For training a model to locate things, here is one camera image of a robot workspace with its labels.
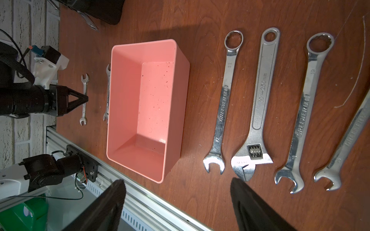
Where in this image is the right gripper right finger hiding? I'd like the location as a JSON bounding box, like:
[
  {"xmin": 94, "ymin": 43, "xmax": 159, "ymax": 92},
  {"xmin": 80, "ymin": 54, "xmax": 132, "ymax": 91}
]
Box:
[{"xmin": 230, "ymin": 178, "xmax": 295, "ymax": 231}]

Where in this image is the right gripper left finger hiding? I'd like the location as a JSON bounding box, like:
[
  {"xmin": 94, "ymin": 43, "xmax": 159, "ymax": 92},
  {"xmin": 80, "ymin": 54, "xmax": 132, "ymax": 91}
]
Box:
[{"xmin": 64, "ymin": 180, "xmax": 126, "ymax": 231}]

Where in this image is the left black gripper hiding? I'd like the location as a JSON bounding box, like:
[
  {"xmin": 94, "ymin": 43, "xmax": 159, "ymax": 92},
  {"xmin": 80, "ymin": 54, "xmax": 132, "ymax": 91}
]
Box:
[{"xmin": 43, "ymin": 85, "xmax": 89, "ymax": 117}]

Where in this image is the silver end wrench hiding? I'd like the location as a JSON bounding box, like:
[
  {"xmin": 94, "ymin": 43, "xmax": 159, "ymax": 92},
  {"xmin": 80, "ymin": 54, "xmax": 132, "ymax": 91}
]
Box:
[{"xmin": 103, "ymin": 64, "xmax": 111, "ymax": 122}]

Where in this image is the silver adjustable wrench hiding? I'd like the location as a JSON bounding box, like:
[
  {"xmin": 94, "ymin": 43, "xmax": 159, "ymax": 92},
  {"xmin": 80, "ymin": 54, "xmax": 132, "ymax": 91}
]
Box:
[{"xmin": 231, "ymin": 27, "xmax": 280, "ymax": 182}]

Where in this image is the pink plastic storage box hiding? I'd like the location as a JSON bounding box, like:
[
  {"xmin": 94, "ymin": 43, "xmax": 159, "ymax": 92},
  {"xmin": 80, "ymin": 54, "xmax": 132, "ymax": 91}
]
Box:
[{"xmin": 106, "ymin": 39, "xmax": 190, "ymax": 183}]

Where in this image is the small silver combination wrench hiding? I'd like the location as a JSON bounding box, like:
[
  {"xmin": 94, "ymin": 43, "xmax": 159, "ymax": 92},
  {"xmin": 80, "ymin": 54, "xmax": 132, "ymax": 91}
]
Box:
[{"xmin": 313, "ymin": 92, "xmax": 370, "ymax": 191}]

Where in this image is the large silver combination wrench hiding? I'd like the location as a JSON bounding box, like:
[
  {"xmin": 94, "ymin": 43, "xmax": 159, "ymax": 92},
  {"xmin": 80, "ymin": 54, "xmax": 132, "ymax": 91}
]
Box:
[{"xmin": 203, "ymin": 30, "xmax": 244, "ymax": 174}]

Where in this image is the medium silver combination wrench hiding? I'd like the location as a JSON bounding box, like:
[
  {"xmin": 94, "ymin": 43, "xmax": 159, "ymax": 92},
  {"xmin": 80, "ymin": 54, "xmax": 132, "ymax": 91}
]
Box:
[{"xmin": 274, "ymin": 32, "xmax": 335, "ymax": 194}]

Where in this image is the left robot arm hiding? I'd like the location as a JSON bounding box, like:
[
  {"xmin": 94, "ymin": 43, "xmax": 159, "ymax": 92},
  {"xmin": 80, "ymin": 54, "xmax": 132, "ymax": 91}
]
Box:
[{"xmin": 1, "ymin": 42, "xmax": 88, "ymax": 199}]

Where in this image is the small silver open wrench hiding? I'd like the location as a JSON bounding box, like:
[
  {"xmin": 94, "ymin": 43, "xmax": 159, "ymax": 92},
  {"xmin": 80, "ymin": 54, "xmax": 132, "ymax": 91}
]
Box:
[{"xmin": 79, "ymin": 73, "xmax": 91, "ymax": 126}]

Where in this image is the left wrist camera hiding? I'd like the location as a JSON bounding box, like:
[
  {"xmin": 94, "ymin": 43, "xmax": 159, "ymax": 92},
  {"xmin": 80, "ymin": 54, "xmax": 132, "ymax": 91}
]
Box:
[{"xmin": 29, "ymin": 45, "xmax": 69, "ymax": 90}]

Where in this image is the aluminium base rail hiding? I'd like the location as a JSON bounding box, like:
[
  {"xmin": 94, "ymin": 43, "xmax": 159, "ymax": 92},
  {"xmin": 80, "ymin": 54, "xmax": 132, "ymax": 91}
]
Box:
[{"xmin": 44, "ymin": 125, "xmax": 214, "ymax": 231}]

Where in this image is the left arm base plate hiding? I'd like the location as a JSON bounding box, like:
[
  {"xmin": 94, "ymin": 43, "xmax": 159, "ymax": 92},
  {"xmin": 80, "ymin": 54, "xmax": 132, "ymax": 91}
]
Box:
[{"xmin": 66, "ymin": 144, "xmax": 99, "ymax": 182}]

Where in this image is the green object below rail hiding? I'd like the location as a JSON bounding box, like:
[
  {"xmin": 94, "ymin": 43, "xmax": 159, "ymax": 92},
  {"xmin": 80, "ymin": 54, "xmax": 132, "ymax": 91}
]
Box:
[{"xmin": 1, "ymin": 198, "xmax": 48, "ymax": 231}]

